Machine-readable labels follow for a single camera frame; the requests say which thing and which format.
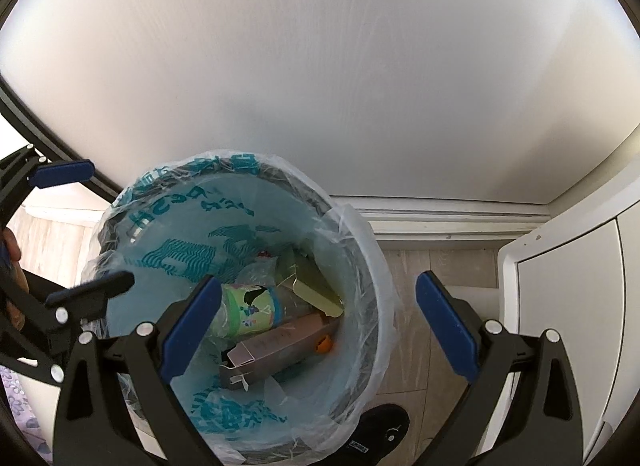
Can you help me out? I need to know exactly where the trash bin with teal liner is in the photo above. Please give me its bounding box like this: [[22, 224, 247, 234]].
[[84, 151, 398, 465]]

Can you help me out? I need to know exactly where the tan cardboard box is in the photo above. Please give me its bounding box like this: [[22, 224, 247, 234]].
[[276, 247, 344, 319]]

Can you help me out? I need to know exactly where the pink cardboard box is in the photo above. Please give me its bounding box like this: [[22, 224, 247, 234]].
[[219, 312, 341, 390]]

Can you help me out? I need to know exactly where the orange peel scrap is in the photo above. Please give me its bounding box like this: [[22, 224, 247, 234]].
[[314, 335, 333, 356]]

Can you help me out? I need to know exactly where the person's left hand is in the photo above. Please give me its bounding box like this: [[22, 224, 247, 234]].
[[1, 227, 29, 330]]

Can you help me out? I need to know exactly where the clear plastic bottle green label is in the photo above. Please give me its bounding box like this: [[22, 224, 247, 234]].
[[206, 284, 283, 340]]

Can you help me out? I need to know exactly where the black slipper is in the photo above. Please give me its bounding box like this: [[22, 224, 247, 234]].
[[346, 403, 410, 465]]

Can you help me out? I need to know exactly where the white nightstand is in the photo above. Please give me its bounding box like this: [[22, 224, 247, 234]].
[[498, 160, 639, 460]]

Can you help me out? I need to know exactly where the pink floral bedding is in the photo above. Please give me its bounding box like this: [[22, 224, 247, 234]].
[[0, 366, 52, 465]]

